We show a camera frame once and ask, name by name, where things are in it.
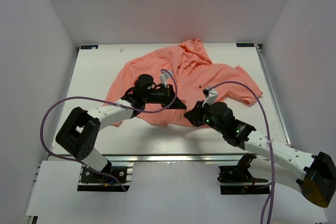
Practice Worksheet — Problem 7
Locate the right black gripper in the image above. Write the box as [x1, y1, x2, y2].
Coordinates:
[184, 100, 225, 134]

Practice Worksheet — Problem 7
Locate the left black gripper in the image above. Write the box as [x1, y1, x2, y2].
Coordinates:
[143, 84, 186, 110]

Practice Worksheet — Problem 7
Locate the salmon pink jacket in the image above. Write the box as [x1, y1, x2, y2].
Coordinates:
[103, 37, 264, 128]

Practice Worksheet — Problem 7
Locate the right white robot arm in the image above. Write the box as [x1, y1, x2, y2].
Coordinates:
[184, 101, 335, 208]

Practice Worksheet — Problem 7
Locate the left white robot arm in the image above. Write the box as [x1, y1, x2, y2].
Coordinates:
[56, 69, 186, 182]

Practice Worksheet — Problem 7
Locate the right blue corner label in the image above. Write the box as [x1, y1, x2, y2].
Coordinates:
[236, 42, 255, 48]

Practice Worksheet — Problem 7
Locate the blue corner label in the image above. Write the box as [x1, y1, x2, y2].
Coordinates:
[80, 45, 98, 50]
[236, 42, 255, 48]

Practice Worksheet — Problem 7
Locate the left blue corner label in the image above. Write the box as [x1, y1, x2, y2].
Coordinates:
[80, 45, 98, 50]

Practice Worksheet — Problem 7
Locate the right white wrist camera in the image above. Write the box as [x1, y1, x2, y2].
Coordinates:
[202, 88, 218, 107]

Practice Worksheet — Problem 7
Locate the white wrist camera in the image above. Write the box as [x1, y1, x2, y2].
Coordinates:
[202, 88, 218, 107]
[160, 69, 173, 88]

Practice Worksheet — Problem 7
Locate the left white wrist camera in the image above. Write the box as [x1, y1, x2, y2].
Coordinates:
[160, 69, 173, 88]

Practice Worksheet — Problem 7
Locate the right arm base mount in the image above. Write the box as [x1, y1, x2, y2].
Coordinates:
[217, 154, 270, 195]

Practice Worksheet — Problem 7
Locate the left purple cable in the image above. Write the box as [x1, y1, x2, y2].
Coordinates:
[39, 68, 178, 192]

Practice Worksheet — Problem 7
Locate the purple cable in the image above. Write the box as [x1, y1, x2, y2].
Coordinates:
[39, 68, 178, 192]
[203, 80, 276, 224]

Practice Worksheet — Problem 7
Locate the front aluminium rail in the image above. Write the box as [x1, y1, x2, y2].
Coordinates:
[105, 153, 244, 163]

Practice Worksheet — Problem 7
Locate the aluminium rail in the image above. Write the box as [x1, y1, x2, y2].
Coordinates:
[105, 153, 244, 163]
[255, 44, 292, 147]

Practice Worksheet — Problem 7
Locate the right aluminium rail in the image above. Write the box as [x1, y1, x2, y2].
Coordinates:
[255, 44, 292, 147]

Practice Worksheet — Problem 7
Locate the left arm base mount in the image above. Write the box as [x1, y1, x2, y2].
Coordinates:
[77, 162, 134, 193]

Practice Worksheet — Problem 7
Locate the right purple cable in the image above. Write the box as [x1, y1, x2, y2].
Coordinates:
[203, 80, 276, 224]

